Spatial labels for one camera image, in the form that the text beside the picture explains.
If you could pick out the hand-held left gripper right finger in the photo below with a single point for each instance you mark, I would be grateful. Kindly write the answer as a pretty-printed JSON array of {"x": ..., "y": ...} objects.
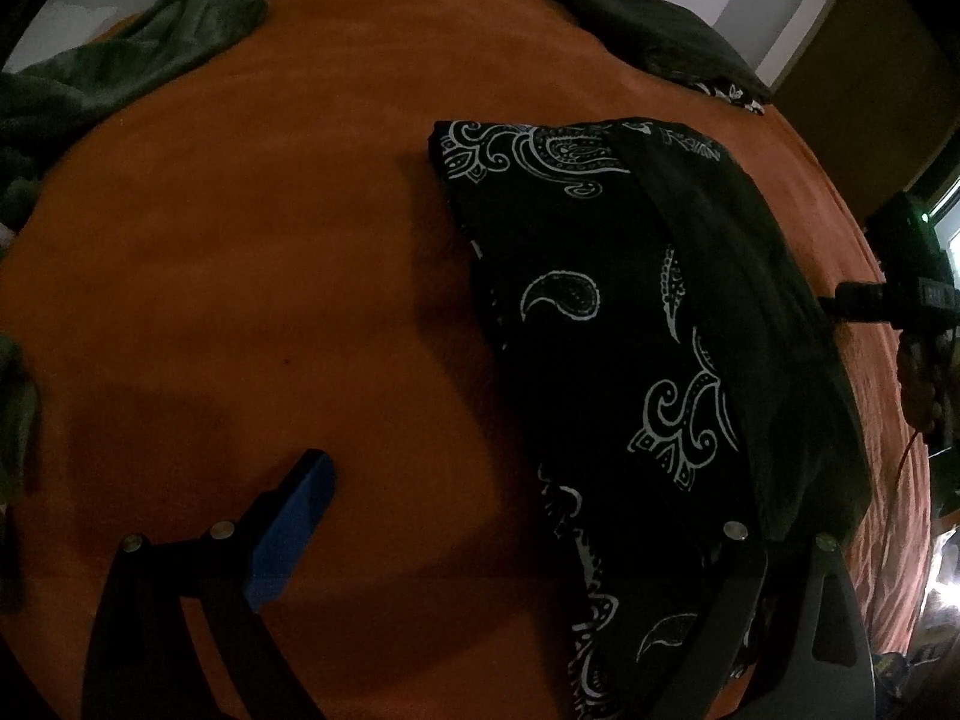
[{"x": 739, "y": 562}]

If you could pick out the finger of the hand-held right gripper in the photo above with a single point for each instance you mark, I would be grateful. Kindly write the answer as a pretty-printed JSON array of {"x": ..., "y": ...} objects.
[{"x": 855, "y": 300}]

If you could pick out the folded dark olive garment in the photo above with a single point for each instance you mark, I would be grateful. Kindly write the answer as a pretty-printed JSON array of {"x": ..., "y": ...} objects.
[{"x": 660, "y": 37}]

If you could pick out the person's right hand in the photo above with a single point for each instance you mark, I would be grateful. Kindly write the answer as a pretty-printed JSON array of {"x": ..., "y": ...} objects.
[{"x": 926, "y": 382}]

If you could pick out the black paisley garment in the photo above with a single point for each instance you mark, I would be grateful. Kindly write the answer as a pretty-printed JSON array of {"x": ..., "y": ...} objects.
[{"x": 600, "y": 390}]

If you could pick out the orange blanket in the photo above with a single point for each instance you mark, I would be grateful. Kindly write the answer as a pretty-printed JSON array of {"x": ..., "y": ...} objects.
[{"x": 262, "y": 277}]

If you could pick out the dark green cloth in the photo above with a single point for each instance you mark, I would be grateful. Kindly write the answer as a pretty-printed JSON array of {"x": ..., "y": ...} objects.
[{"x": 15, "y": 420}]

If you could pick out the green fleece cloth pile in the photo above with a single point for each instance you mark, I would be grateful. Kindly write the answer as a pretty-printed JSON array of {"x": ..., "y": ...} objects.
[{"x": 150, "y": 45}]

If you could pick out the brown wooden door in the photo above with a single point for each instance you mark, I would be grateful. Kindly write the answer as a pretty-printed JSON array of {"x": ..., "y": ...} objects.
[{"x": 862, "y": 90}]

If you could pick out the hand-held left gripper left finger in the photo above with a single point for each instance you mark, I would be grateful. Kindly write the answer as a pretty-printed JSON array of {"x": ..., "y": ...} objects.
[{"x": 292, "y": 532}]

